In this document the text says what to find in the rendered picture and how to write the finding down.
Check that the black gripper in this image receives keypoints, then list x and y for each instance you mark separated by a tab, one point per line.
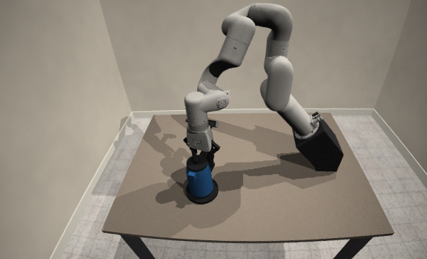
203	141

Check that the black round disk with center stud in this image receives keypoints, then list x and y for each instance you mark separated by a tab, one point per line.
204	200

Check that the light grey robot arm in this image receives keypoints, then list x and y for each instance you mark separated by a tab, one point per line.
278	69

